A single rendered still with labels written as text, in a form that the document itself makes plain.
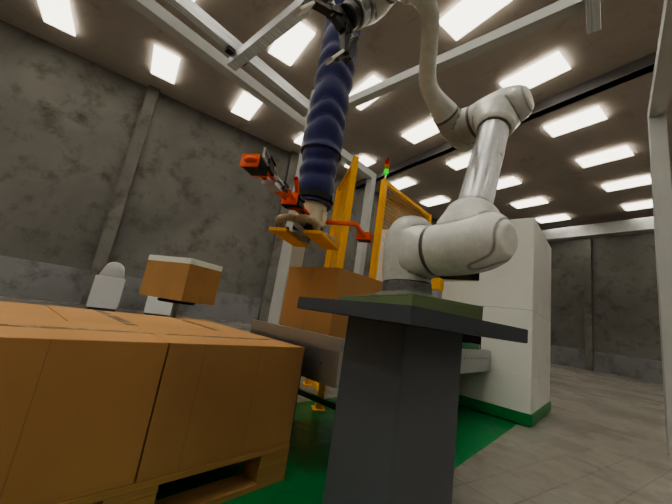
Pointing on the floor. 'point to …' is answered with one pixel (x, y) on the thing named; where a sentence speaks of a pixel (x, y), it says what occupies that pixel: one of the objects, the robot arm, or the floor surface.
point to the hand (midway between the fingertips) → (315, 36)
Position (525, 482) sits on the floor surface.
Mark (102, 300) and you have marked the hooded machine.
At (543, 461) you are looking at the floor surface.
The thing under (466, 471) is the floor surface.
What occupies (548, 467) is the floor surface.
